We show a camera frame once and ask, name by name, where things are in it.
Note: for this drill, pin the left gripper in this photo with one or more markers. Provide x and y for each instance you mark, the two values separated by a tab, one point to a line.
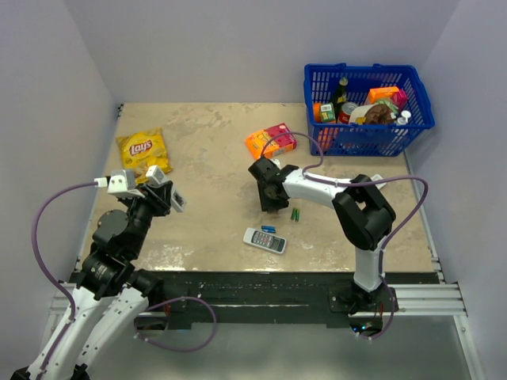
159	198

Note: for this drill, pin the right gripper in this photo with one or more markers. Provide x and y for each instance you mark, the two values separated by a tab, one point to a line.
268	205

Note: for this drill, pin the white long remote control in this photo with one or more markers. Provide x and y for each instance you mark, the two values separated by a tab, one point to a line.
156	177

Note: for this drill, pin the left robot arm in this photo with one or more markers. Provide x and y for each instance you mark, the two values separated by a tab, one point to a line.
109	292

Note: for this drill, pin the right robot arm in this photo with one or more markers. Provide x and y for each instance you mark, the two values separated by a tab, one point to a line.
364	214

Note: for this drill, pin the grey-faced remote control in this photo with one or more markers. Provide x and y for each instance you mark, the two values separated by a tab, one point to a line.
265	241

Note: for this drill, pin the small white remote control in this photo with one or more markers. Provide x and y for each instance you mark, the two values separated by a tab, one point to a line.
377	177

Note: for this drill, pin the blue battery right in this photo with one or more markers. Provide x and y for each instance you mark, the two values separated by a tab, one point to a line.
269	229

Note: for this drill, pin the yellow Lays chips bag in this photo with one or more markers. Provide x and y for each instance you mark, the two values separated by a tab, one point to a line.
142	150

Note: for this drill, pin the orange pink sponge box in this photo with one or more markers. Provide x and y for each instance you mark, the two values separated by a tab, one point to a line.
271	141

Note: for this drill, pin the green yellow carton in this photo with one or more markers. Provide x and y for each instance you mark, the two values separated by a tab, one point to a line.
327	113

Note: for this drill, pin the dark glass bottle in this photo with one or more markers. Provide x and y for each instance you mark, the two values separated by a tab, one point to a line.
339	96

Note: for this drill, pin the brown snack packet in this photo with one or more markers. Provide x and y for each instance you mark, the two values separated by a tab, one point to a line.
372	114

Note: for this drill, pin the blue plastic basket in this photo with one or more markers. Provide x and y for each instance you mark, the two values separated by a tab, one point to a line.
320	83

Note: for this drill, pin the white bottle cap item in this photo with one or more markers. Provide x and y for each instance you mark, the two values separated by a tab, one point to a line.
403	118

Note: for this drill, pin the orange pink box in basket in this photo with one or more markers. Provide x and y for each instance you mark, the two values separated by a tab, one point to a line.
393	97

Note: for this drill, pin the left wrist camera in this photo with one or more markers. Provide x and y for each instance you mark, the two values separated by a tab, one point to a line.
120	183

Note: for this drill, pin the black table front rail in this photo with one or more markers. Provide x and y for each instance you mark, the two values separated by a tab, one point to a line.
278	298

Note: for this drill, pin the aluminium frame rail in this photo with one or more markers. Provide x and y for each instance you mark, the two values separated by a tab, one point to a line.
431	299

